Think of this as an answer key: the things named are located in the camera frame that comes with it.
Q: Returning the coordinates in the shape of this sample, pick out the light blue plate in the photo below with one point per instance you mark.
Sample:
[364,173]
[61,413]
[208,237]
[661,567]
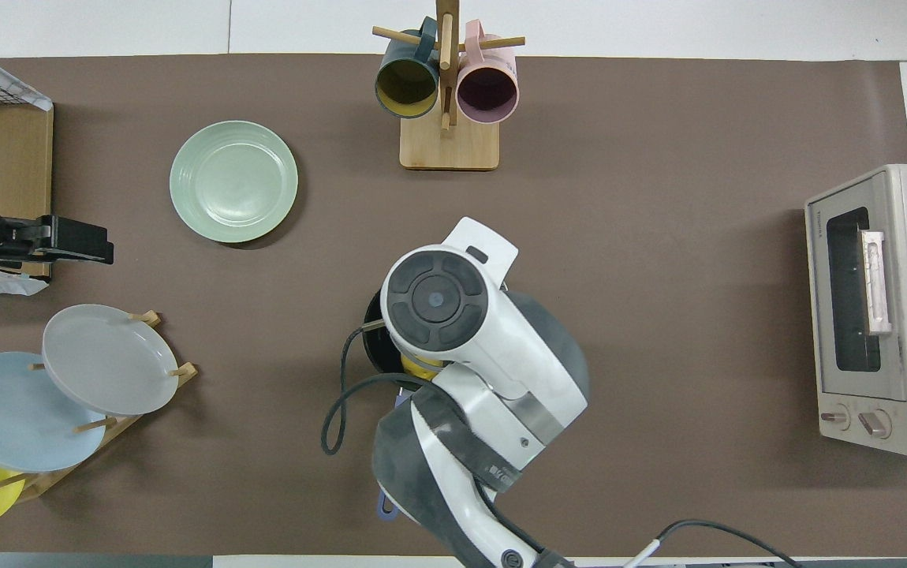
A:
[12,414]

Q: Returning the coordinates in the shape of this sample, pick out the wooden plate rack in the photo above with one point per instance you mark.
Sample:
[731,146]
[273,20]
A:
[51,480]

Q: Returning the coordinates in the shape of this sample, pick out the pink mug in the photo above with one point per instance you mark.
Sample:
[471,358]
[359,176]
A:
[489,91]

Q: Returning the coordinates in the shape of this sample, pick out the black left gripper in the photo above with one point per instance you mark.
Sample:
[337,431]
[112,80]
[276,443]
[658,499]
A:
[43,239]

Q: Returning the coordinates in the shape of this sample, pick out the grey plate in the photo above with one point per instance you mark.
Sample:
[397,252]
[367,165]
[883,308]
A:
[106,359]

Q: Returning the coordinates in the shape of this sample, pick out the brown table mat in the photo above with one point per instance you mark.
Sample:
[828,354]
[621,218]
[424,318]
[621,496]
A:
[698,276]

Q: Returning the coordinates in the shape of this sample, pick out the beige toaster oven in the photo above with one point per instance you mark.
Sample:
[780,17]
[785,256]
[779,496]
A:
[895,398]

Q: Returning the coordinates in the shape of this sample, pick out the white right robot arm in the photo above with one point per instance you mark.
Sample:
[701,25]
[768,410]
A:
[501,355]

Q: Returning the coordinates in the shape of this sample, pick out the green plate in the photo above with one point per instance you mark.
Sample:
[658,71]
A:
[233,181]

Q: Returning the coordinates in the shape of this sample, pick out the wooden mug tree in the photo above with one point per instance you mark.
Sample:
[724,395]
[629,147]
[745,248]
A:
[449,150]

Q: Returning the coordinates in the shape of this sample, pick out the dark teal mug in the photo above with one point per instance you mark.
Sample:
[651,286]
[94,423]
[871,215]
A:
[406,87]

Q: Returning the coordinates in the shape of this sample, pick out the glass lid with blue knob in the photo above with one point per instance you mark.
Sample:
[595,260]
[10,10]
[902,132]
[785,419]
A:
[375,347]

